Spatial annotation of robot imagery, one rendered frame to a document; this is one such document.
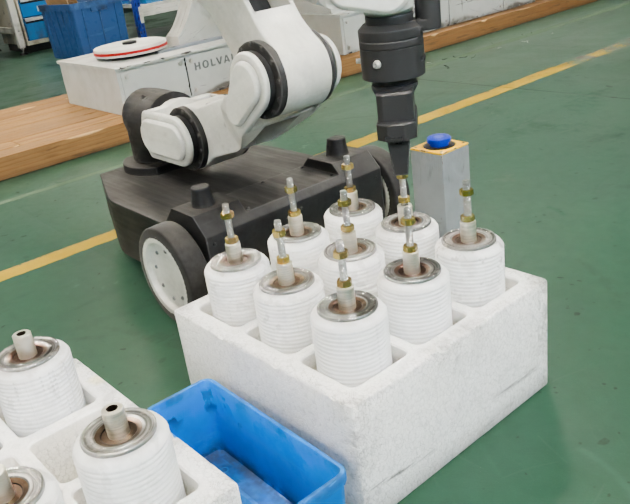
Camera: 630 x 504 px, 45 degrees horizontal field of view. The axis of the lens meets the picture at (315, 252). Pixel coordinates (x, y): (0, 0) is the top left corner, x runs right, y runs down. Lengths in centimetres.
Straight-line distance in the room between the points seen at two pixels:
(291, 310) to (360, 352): 12
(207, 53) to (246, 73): 184
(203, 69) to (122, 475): 257
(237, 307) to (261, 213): 42
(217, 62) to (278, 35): 184
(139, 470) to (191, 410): 34
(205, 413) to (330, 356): 26
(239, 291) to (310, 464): 27
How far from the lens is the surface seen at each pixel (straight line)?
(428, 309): 98
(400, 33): 103
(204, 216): 143
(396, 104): 105
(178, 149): 167
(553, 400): 118
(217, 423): 111
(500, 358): 108
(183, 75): 315
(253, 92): 137
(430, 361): 95
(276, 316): 98
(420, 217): 116
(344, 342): 90
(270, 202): 149
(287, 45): 139
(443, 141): 128
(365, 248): 107
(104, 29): 554
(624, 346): 132
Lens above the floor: 69
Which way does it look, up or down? 24 degrees down
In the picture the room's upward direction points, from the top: 8 degrees counter-clockwise
